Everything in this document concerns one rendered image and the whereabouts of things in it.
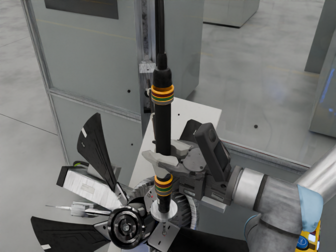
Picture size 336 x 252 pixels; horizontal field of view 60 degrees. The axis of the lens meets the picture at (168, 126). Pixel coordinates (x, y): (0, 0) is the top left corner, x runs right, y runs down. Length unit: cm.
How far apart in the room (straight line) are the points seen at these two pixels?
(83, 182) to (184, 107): 46
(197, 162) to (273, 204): 16
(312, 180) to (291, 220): 16
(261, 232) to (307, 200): 10
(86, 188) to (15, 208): 166
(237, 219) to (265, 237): 125
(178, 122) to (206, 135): 55
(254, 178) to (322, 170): 19
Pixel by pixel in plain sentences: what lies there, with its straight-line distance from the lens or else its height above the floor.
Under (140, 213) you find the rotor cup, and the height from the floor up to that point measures 126.
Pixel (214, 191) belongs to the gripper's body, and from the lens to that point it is 63.
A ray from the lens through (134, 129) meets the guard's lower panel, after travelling 174.
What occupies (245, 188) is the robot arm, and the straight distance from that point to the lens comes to 58.
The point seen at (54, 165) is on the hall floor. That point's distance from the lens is 300.
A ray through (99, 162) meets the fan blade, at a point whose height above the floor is 129.
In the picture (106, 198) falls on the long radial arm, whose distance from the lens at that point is 108.
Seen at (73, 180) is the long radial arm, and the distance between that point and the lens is 116.
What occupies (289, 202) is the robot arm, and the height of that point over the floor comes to 151.
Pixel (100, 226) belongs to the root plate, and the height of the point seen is 116.
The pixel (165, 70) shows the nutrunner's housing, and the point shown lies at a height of 170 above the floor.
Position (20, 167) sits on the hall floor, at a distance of 311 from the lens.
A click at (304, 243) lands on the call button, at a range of 108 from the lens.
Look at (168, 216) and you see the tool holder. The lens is 77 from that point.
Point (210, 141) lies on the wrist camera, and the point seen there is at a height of 158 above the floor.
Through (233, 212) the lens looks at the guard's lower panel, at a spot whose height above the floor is 53.
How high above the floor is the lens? 192
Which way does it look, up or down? 36 degrees down
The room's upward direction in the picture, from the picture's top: straight up
